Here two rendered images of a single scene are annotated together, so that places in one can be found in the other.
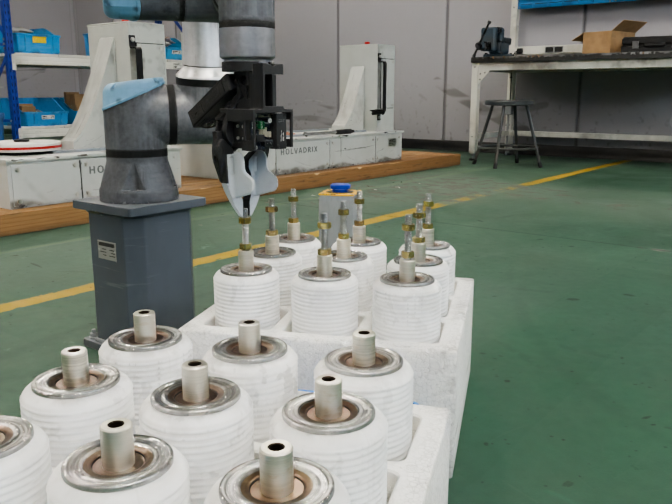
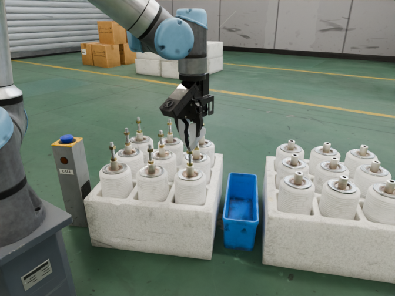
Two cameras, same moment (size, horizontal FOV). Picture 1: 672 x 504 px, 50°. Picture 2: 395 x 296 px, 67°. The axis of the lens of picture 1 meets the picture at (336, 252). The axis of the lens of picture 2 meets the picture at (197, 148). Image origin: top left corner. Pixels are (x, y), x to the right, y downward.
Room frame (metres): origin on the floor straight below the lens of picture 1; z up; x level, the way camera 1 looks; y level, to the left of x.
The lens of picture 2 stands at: (1.06, 0.90, 0.69)
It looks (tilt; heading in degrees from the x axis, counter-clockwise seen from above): 24 degrees down; 265
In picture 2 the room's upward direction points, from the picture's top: straight up
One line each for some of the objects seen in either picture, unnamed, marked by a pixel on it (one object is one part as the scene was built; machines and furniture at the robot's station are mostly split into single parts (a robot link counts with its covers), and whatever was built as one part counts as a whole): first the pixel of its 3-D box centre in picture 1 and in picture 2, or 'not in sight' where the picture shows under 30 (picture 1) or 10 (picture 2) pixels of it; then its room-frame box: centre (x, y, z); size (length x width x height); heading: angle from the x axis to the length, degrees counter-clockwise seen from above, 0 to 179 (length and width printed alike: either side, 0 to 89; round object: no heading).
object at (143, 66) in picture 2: not in sight; (157, 65); (1.25, -3.04, 0.09); 0.39 x 0.39 x 0.18; 52
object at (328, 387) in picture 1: (328, 397); (326, 147); (0.54, 0.01, 0.26); 0.02 x 0.02 x 0.03
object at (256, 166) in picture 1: (262, 183); (188, 131); (1.02, 0.10, 0.38); 0.06 x 0.03 x 0.09; 47
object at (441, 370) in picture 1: (343, 353); (164, 195); (1.11, -0.01, 0.09); 0.39 x 0.39 x 0.18; 76
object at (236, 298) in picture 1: (248, 329); (190, 199); (1.02, 0.13, 0.16); 0.10 x 0.10 x 0.18
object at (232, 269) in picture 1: (246, 270); (190, 174); (1.02, 0.13, 0.25); 0.08 x 0.08 x 0.01
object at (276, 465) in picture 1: (276, 470); (363, 150); (0.43, 0.04, 0.26); 0.02 x 0.02 x 0.03
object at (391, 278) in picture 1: (407, 279); (201, 143); (0.97, -0.10, 0.25); 0.08 x 0.08 x 0.01
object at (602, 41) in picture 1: (608, 39); not in sight; (5.33, -1.94, 0.87); 0.40 x 0.30 x 0.23; 38
